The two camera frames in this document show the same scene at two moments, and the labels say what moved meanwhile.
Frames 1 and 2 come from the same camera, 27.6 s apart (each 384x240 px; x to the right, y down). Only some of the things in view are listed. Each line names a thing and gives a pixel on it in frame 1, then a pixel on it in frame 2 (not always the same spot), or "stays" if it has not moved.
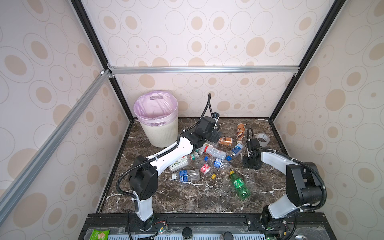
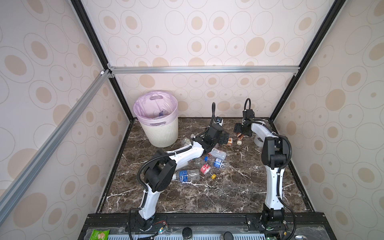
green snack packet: (100, 235) stays
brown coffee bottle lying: (226, 141) stays
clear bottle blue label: (190, 175) stays
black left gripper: (214, 134) to (221, 138)
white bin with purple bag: (157, 114) stays
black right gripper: (246, 164) to (239, 128)
